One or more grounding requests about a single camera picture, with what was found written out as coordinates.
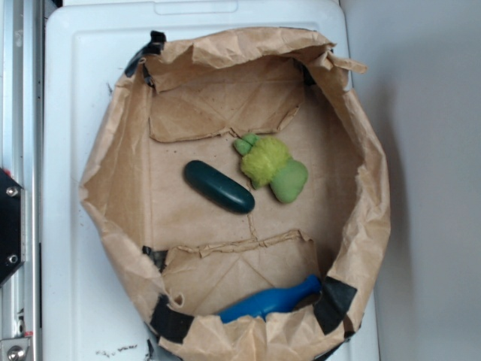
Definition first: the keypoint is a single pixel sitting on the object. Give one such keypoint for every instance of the green plush toy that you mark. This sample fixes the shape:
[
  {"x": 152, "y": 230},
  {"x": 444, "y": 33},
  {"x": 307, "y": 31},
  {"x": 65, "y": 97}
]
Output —
[{"x": 267, "y": 161}]

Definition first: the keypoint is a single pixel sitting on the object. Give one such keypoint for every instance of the white plastic lid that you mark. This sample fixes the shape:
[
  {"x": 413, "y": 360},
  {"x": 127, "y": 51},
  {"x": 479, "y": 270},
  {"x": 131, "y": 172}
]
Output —
[{"x": 86, "y": 314}]

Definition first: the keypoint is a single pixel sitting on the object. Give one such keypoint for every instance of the blue plastic bottle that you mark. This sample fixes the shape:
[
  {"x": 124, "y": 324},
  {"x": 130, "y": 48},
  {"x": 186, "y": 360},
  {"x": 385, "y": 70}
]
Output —
[{"x": 274, "y": 300}]

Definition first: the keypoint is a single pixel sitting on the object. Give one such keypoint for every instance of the aluminium frame rail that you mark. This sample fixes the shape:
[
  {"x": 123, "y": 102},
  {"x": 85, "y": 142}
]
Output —
[{"x": 22, "y": 74}]

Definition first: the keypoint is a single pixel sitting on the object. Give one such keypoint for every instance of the black mounting bracket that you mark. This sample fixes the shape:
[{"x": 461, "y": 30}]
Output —
[{"x": 11, "y": 227}]

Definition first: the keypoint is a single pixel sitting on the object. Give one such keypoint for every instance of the dark green plastic pickle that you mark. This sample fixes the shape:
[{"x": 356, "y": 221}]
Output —
[{"x": 218, "y": 188}]

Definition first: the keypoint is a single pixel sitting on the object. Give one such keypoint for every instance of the brown paper lined bin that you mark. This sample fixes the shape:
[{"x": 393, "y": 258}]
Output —
[{"x": 181, "y": 258}]

